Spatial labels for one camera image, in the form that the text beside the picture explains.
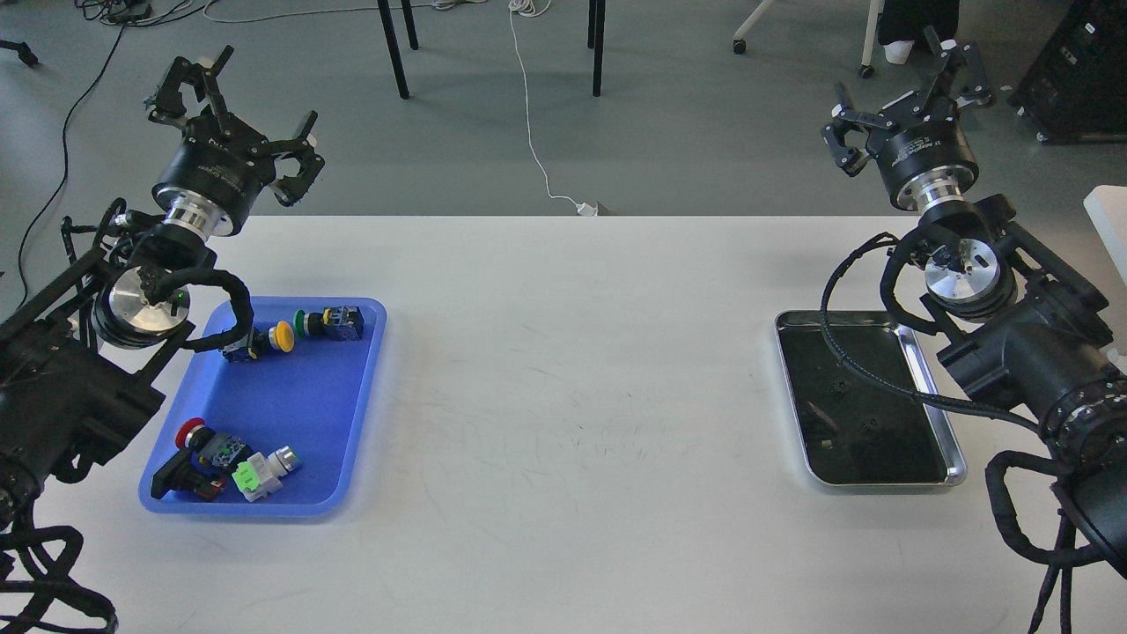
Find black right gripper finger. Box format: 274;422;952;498
912;26;994;120
820;83;891;177

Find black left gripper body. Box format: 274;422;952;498
152;117;275;236

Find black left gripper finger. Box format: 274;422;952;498
144;45;236;134
249;111;326;209

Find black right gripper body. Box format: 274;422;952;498
866;97;979;211

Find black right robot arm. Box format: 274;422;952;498
820;26;1126;633

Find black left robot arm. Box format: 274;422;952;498
1;47;325;633

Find white chair base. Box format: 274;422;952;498
733;1;885;80

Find black equipment case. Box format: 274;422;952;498
1009;1;1126;144

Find blue plastic tray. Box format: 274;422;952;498
137;296;387;517

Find silver metal tray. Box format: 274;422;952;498
774;310;967;492

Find black table legs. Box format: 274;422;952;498
378;0;607;100

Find green push button switch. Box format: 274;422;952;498
292;306;364;342

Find yellow push button switch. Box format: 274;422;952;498
220;321;298;364

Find black cable on floor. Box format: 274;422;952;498
16;0;195;309

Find red push button switch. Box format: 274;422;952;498
174;417;254;474

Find silver selector switch green block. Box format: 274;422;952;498
231;446;303;503

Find white cable on floor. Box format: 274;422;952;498
204;0;584;212

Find black switch with red base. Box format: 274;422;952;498
150;448;228;502

